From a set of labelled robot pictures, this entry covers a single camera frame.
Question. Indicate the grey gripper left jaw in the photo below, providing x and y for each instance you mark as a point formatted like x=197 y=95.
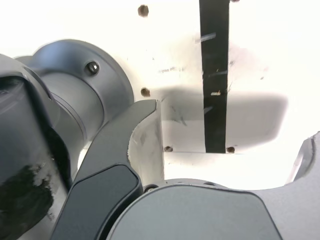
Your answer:
x=107 y=150

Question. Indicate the black tape strip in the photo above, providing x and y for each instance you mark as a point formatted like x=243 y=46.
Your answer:
x=215 y=75

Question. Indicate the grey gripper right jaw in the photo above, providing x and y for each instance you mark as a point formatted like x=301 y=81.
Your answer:
x=200 y=215

